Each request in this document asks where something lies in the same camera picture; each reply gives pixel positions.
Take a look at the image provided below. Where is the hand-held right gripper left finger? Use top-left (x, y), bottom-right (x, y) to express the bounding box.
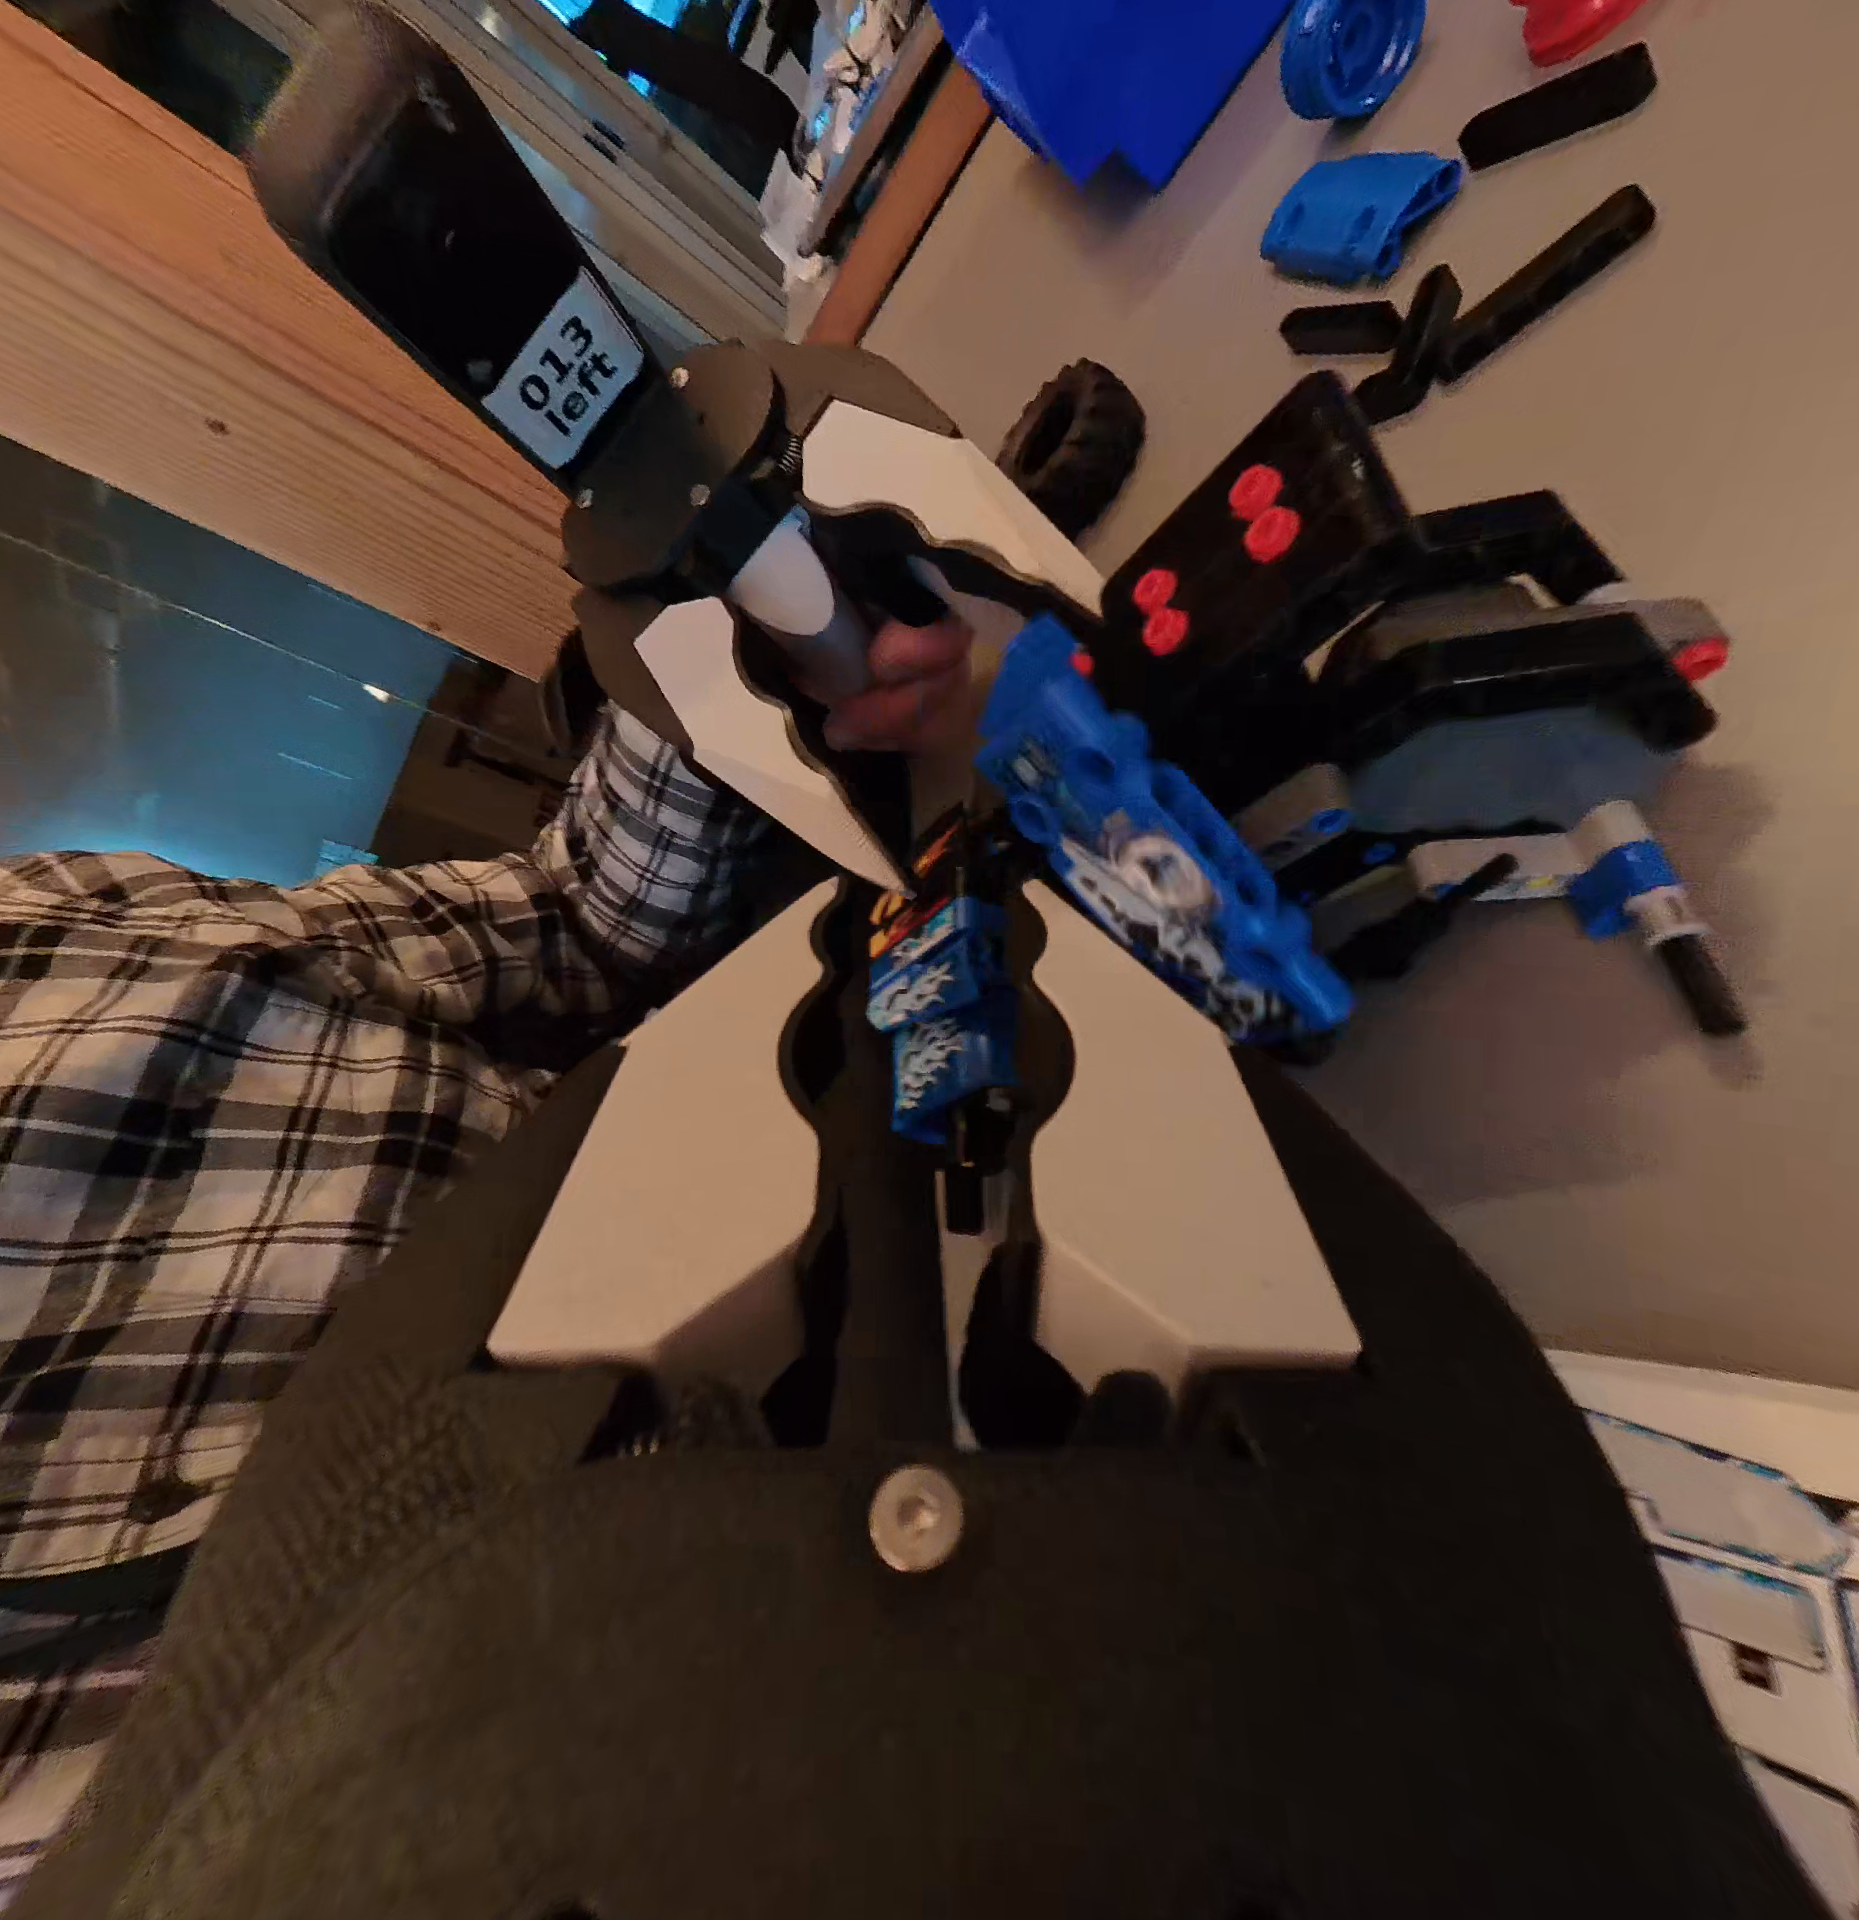
top-left (483, 875), bottom-right (857, 1374)

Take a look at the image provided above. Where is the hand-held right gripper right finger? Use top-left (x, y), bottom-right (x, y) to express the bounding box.
top-left (1007, 882), bottom-right (1366, 1370)

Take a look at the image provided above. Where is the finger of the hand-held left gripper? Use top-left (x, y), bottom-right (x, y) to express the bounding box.
top-left (633, 593), bottom-right (924, 903)
top-left (799, 397), bottom-right (1110, 633)

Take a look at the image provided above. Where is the blue skull sticker panel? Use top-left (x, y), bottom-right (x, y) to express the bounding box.
top-left (975, 612), bottom-right (1355, 1053)

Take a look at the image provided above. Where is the toy brick truck model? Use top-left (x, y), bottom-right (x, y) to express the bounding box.
top-left (862, 368), bottom-right (1748, 1232)

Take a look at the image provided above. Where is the person's left forearm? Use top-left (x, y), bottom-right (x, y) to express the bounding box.
top-left (532, 702), bottom-right (788, 1037)

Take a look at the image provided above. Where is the person's left hand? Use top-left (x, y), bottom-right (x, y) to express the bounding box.
top-left (823, 612), bottom-right (982, 754)

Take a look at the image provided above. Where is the black rubber tyre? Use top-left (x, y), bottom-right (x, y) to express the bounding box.
top-left (993, 357), bottom-right (1148, 538)

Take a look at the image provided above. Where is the wooden board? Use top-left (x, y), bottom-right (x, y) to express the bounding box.
top-left (0, 0), bottom-right (587, 684)

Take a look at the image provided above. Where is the blue storage bin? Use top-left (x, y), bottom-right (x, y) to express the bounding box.
top-left (930, 0), bottom-right (1294, 192)

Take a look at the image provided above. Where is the black angled beam piece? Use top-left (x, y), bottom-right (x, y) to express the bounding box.
top-left (1353, 265), bottom-right (1466, 426)

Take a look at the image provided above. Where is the blue curved panel piece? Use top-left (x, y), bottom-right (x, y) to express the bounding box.
top-left (1259, 150), bottom-right (1466, 287)

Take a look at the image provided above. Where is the blue wheel rim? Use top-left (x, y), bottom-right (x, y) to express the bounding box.
top-left (1278, 0), bottom-right (1429, 122)

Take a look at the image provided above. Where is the long thin black beam piece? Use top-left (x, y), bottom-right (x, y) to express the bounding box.
top-left (1432, 183), bottom-right (1657, 384)

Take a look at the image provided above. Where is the colourful sticker sheet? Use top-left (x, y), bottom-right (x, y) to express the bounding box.
top-left (1559, 1350), bottom-right (1859, 1920)

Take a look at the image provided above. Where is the red wheel rim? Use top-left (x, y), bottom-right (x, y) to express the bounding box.
top-left (1512, 0), bottom-right (1654, 68)

